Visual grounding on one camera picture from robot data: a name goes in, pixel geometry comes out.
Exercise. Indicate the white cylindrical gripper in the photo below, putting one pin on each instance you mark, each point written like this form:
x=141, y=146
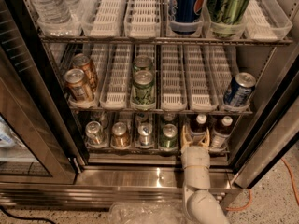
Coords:
x=195, y=156

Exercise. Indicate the brown bottle white cap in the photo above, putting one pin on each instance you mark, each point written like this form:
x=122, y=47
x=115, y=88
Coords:
x=198, y=126
x=221, y=131

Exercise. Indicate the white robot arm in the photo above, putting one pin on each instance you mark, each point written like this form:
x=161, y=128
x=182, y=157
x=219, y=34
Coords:
x=199, y=205

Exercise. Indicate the green can bottom shelf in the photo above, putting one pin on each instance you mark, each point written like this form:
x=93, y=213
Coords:
x=169, y=136

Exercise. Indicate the green can shelf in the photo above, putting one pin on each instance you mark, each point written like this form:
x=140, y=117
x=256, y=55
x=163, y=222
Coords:
x=143, y=84
x=142, y=62
x=226, y=15
x=169, y=136

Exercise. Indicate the silver can bottom shelf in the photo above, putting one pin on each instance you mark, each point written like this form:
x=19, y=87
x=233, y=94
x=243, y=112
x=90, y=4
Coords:
x=145, y=134

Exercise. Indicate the blue can middle shelf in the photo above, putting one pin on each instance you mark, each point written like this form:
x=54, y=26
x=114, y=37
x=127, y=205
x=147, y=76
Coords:
x=239, y=90

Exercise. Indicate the green can front middle shelf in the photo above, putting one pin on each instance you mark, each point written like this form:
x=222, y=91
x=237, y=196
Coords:
x=143, y=84

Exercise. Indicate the gold can bottom shelf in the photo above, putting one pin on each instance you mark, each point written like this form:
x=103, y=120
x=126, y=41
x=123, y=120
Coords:
x=121, y=137

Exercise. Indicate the gold can shelf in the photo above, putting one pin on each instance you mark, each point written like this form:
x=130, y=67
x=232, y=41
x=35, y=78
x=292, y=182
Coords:
x=86, y=64
x=121, y=137
x=78, y=84

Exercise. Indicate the open fridge door right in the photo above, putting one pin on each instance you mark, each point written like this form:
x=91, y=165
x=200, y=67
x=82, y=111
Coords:
x=264, y=137

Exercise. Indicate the stainless steel fridge cabinet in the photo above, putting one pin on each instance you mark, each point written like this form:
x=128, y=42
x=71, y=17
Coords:
x=191, y=74

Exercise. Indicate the green can rear middle shelf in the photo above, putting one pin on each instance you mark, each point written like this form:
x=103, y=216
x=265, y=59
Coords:
x=142, y=62

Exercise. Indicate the gold can front middle shelf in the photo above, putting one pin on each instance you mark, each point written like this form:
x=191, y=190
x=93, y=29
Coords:
x=78, y=84

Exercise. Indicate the gold can rear middle shelf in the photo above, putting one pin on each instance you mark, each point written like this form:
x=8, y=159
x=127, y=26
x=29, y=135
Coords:
x=86, y=64

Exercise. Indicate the green can top shelf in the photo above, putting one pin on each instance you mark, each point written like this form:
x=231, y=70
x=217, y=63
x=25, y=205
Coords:
x=226, y=15

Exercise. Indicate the glass fridge door left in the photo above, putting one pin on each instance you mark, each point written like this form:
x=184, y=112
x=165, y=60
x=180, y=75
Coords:
x=30, y=93

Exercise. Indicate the clear water bottle red label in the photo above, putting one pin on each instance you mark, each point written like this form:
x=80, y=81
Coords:
x=52, y=11

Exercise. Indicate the silver green can bottom left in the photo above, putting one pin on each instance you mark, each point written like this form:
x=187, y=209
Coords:
x=95, y=133

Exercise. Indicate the clear plastic wrap bundle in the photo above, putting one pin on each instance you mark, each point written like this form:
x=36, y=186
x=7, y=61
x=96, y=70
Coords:
x=146, y=213

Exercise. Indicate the blue Pepsi can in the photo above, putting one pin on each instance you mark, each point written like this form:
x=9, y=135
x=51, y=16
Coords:
x=184, y=15

